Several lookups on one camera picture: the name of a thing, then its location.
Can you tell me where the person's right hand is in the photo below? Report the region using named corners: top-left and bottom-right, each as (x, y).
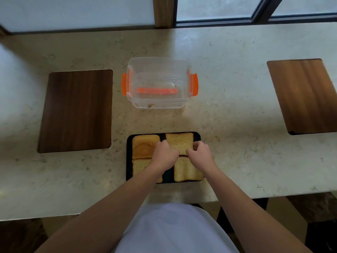
top-left (186, 141), bottom-right (218, 175)

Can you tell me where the person's left hand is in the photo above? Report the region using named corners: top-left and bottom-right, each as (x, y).
top-left (150, 140), bottom-right (180, 172)

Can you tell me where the pale toasted bread slice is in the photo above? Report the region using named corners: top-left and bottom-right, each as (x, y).
top-left (132, 158), bottom-right (163, 183)
top-left (165, 132), bottom-right (194, 156)
top-left (173, 156), bottom-right (204, 182)

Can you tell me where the person's right forearm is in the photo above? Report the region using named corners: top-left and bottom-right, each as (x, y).
top-left (201, 164), bottom-right (314, 253)

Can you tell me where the person's left forearm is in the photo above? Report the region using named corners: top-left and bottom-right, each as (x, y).
top-left (34, 163), bottom-right (174, 253)

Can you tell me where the golden crusty bread slice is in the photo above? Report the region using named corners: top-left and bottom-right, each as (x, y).
top-left (132, 134), bottom-right (160, 160)

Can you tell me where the black rectangular tray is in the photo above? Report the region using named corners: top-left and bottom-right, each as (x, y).
top-left (126, 132), bottom-right (204, 184)

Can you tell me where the clear container with orange clips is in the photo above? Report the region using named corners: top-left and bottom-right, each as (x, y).
top-left (121, 57), bottom-right (199, 109)

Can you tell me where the person's white garment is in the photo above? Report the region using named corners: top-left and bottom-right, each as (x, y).
top-left (112, 203), bottom-right (240, 253)

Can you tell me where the dark wooden board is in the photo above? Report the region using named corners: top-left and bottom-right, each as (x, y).
top-left (37, 69), bottom-right (114, 154)

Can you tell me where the light brown wooden board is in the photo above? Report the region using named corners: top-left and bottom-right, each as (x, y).
top-left (267, 58), bottom-right (337, 135)

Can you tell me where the wooden post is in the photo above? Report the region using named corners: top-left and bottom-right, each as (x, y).
top-left (153, 0), bottom-right (175, 29)

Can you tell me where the dark window frame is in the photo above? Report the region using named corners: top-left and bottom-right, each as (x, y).
top-left (173, 0), bottom-right (337, 27)

